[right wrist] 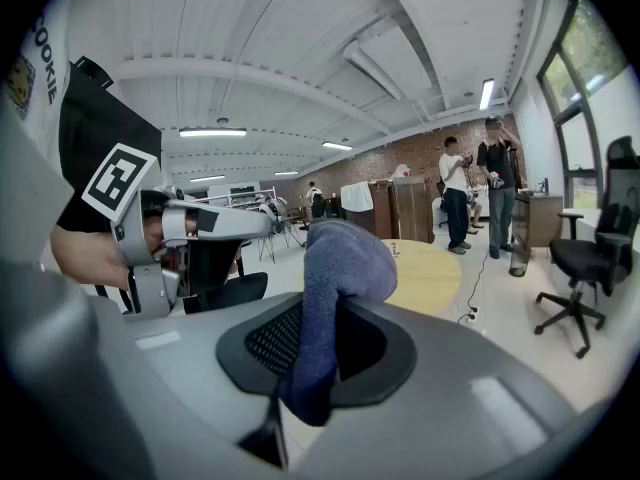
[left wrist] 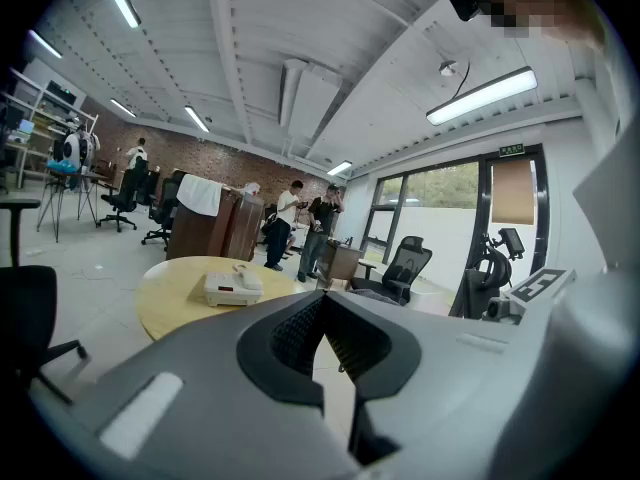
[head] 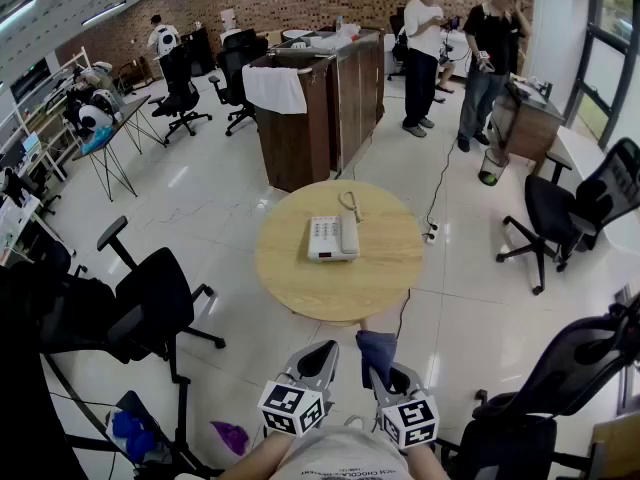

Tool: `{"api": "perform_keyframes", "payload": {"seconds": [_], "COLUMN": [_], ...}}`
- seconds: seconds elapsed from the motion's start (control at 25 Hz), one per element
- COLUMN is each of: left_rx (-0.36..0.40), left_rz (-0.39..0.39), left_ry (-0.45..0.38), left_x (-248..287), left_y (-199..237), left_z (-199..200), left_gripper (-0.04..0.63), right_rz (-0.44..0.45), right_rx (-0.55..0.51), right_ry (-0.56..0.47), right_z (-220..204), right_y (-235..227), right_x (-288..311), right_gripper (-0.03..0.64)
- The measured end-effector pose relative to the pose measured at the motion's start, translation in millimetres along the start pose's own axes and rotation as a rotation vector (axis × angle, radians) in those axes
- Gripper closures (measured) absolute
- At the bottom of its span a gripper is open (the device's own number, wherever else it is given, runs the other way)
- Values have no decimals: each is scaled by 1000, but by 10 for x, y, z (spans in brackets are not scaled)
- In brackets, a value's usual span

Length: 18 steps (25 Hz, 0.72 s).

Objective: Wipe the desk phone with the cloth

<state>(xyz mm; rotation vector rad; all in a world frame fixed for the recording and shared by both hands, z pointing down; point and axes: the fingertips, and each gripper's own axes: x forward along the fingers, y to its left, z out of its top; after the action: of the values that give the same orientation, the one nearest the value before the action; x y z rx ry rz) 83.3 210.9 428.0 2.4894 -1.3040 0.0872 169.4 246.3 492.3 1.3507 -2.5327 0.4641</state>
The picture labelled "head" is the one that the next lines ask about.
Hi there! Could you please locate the dark desk with wire legs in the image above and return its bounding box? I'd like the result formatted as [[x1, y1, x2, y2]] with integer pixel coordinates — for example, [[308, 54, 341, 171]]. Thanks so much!
[[72, 94, 167, 203]]

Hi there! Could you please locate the white towel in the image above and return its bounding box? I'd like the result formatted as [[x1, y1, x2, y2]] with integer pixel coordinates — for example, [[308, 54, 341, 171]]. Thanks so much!
[[241, 65, 308, 115]]

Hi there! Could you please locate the dark blue cloth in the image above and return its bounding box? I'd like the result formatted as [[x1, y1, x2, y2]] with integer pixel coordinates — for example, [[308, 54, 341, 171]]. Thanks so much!
[[355, 330, 398, 392]]

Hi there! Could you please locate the person's right forearm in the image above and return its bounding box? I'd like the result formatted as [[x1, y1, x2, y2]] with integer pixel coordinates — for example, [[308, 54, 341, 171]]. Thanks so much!
[[404, 440, 451, 480]]

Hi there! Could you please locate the white desk telephone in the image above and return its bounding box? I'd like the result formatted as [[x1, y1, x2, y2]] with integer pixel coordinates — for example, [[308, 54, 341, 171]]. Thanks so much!
[[307, 214, 361, 263]]

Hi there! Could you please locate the brown wooden desk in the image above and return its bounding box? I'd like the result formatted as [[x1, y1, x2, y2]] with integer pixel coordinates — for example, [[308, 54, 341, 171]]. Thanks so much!
[[492, 75, 566, 162]]

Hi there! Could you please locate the black framed window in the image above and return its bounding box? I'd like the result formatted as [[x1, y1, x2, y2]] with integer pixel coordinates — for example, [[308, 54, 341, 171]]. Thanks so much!
[[614, 282, 640, 414]]

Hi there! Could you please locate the black wire mesh bin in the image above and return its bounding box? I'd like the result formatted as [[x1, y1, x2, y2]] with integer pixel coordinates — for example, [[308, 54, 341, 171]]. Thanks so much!
[[478, 147, 510, 188]]

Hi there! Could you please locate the white shelf rack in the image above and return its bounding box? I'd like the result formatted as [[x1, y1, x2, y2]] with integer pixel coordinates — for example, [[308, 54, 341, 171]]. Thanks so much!
[[0, 47, 94, 179]]

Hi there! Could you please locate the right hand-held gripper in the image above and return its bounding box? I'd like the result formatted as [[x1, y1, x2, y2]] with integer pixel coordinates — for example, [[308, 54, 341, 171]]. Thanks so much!
[[368, 361, 440, 450]]

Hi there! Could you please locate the purple plastic bag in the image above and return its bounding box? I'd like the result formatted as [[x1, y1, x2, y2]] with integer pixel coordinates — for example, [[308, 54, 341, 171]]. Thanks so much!
[[209, 420, 250, 457]]

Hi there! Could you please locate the black mesh office chair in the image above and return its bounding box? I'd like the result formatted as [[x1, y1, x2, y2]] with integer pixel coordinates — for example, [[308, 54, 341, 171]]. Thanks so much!
[[434, 300, 640, 480]]

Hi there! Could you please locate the blue bundle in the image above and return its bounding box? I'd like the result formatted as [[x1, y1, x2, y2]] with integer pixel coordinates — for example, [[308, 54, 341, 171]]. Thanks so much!
[[110, 410, 156, 462]]

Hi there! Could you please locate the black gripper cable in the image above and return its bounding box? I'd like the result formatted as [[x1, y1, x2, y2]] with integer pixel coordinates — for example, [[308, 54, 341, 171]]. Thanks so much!
[[395, 287, 412, 342]]

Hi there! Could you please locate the black floor cable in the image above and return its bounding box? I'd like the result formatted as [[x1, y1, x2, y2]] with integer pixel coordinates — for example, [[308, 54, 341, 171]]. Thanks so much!
[[423, 135, 460, 227]]

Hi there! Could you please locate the person's left forearm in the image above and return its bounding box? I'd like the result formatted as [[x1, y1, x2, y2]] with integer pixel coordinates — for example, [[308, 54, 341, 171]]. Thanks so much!
[[214, 430, 294, 480]]

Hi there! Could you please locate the black framed glass door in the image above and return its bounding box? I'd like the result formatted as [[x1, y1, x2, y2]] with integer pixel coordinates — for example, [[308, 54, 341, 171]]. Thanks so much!
[[564, 0, 640, 149]]

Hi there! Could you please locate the white cable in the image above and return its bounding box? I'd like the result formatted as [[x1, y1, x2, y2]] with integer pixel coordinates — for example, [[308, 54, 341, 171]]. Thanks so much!
[[338, 190, 364, 222]]

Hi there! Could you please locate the light blue plastic bag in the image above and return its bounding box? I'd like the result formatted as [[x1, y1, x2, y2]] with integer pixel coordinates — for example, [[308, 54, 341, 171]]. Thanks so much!
[[82, 126, 115, 155]]

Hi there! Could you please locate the ceiling strip light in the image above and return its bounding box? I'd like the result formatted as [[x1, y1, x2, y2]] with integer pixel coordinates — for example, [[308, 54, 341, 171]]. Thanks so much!
[[81, 0, 127, 27], [0, 0, 39, 32]]

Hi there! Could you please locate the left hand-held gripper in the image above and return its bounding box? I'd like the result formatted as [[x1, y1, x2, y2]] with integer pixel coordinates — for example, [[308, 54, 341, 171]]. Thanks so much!
[[257, 340, 341, 438]]

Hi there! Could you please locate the person's white printed shirt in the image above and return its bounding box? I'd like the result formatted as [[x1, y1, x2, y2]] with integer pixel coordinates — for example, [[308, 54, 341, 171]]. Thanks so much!
[[269, 425, 416, 480]]

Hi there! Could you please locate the brown wooden cabinet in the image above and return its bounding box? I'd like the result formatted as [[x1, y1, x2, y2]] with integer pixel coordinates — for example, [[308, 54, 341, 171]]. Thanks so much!
[[242, 27, 386, 193]]

